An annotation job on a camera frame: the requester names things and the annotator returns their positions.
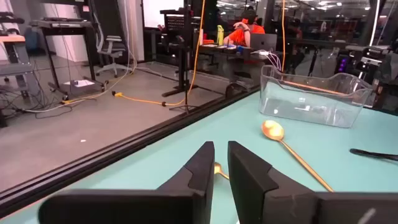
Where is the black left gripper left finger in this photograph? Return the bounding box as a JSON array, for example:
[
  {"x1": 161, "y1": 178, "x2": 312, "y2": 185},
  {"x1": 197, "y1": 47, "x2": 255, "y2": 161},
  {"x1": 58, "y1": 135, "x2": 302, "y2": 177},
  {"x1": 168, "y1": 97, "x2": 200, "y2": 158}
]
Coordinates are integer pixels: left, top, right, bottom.
[{"x1": 37, "y1": 141, "x2": 216, "y2": 224}]

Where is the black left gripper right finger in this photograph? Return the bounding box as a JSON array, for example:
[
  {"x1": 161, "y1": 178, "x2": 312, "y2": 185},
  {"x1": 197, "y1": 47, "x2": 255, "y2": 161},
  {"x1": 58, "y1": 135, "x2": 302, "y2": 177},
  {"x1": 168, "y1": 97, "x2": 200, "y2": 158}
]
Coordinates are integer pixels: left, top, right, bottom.
[{"x1": 228, "y1": 140, "x2": 398, "y2": 224}]

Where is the gold spoon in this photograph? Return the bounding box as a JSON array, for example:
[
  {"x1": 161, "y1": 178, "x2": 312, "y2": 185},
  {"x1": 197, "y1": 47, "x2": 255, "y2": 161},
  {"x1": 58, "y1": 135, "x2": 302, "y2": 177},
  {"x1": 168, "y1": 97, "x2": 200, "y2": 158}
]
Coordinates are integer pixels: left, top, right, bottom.
[
  {"x1": 214, "y1": 161, "x2": 230, "y2": 181},
  {"x1": 261, "y1": 119, "x2": 335, "y2": 193}
]

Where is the black spoon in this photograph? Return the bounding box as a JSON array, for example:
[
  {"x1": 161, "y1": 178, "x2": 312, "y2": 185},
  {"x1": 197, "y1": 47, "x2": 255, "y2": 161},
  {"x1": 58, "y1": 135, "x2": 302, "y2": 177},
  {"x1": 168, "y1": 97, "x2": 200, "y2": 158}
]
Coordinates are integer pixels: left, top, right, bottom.
[{"x1": 349, "y1": 148, "x2": 398, "y2": 162}]

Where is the green table mat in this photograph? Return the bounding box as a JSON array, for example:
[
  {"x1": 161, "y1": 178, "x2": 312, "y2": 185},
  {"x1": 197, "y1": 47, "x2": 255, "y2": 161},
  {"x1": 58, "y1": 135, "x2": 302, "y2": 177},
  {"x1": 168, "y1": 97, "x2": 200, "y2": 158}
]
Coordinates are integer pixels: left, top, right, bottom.
[{"x1": 0, "y1": 90, "x2": 398, "y2": 224}]

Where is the clear plastic bin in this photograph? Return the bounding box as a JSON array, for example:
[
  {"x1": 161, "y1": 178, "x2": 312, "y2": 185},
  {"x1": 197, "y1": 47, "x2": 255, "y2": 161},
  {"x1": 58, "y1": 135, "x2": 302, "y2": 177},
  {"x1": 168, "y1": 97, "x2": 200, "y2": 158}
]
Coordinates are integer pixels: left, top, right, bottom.
[{"x1": 259, "y1": 64, "x2": 374, "y2": 129}]

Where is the black tripod stand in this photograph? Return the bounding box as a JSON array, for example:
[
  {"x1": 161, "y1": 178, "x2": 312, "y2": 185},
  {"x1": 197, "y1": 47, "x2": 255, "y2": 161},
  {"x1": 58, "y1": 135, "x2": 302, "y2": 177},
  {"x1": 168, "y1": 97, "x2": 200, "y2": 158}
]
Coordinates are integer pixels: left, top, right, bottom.
[{"x1": 169, "y1": 37, "x2": 200, "y2": 113}]

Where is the white paper sheet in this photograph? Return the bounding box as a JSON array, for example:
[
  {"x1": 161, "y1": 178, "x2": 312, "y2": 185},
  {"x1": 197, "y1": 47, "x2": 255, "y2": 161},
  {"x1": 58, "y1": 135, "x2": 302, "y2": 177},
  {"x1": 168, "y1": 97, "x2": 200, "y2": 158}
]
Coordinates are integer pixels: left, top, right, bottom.
[{"x1": 63, "y1": 79, "x2": 95, "y2": 88}]

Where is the grey laptop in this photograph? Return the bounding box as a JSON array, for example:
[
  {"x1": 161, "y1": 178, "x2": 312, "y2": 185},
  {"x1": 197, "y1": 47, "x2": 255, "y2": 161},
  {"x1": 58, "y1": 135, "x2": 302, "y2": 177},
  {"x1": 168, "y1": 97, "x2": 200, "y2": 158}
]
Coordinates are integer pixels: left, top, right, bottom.
[{"x1": 249, "y1": 33, "x2": 278, "y2": 52}]

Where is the person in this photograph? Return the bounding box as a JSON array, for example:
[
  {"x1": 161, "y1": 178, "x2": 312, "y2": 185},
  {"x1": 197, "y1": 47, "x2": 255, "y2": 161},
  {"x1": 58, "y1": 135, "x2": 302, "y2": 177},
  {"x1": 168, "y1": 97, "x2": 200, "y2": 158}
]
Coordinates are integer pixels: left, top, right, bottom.
[{"x1": 223, "y1": 8, "x2": 266, "y2": 47}]

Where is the white office chair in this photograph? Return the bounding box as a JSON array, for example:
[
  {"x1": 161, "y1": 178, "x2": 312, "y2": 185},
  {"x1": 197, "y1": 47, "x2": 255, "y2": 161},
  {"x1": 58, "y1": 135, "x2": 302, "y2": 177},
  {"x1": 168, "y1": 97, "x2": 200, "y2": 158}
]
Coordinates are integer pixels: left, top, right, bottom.
[{"x1": 95, "y1": 34, "x2": 131, "y2": 78}]

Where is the black standing desk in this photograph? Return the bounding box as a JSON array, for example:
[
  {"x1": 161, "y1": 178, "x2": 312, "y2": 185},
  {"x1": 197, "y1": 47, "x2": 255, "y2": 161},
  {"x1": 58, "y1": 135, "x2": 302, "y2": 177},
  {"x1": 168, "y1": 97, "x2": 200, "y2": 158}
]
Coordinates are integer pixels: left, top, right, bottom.
[{"x1": 29, "y1": 17, "x2": 108, "y2": 98}]

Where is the wooden-top workstation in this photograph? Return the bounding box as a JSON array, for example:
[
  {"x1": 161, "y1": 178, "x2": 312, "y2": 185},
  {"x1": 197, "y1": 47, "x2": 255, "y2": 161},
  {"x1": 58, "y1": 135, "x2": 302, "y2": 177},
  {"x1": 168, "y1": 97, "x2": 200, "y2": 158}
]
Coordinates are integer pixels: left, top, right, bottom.
[{"x1": 0, "y1": 11, "x2": 40, "y2": 128}]

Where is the black table frame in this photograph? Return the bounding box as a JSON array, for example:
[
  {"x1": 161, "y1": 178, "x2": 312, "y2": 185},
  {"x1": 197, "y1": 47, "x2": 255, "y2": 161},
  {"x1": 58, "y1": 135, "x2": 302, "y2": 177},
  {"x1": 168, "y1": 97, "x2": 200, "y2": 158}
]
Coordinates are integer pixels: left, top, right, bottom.
[{"x1": 0, "y1": 84, "x2": 261, "y2": 218}]

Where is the yellow extension cable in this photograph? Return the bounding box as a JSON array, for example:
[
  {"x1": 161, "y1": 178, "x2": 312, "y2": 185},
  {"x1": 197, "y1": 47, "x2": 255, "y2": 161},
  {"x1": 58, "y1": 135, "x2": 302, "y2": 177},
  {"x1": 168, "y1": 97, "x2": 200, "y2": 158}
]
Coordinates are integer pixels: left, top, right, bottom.
[{"x1": 111, "y1": 0, "x2": 206, "y2": 107}]

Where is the hanging yellow cable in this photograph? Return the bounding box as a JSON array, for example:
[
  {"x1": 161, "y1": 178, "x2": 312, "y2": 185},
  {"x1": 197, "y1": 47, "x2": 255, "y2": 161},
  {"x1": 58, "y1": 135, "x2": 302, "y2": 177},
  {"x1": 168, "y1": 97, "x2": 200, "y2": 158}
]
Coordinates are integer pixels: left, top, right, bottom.
[{"x1": 280, "y1": 0, "x2": 287, "y2": 73}]

